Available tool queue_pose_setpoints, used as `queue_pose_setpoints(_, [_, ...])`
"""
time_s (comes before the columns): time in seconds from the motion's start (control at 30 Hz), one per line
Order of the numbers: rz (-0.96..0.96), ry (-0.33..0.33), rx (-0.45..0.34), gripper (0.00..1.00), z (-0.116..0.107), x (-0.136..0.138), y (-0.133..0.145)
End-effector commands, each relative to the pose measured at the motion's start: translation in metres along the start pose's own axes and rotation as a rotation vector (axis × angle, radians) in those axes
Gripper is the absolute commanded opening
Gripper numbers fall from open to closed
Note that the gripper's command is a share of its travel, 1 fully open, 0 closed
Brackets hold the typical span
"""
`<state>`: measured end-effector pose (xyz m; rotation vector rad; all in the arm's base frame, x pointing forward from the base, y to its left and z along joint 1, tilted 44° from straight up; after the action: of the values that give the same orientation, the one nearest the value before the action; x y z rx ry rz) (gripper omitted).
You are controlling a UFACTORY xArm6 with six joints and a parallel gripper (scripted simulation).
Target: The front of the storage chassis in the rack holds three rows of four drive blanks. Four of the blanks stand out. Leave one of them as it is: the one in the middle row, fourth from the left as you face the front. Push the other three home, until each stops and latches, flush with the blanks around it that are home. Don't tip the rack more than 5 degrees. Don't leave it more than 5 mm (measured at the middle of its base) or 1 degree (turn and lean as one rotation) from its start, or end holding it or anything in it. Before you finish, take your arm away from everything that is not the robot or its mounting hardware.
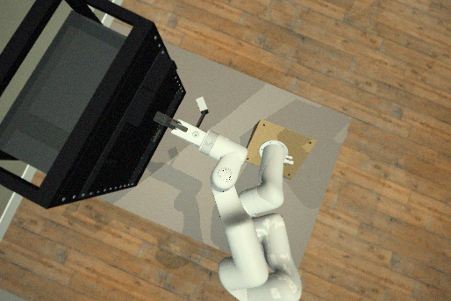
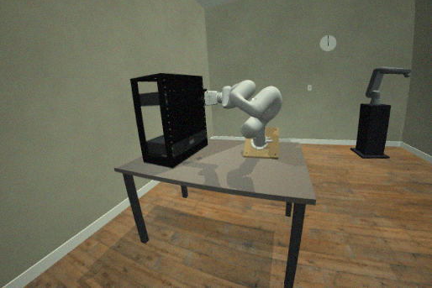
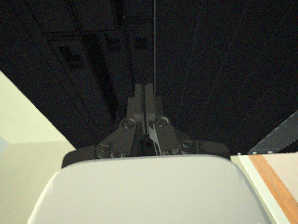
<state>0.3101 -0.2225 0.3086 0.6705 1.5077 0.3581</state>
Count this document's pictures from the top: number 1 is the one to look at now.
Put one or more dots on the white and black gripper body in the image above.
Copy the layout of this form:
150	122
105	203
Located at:
194	135

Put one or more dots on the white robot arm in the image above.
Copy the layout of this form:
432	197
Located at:
246	233

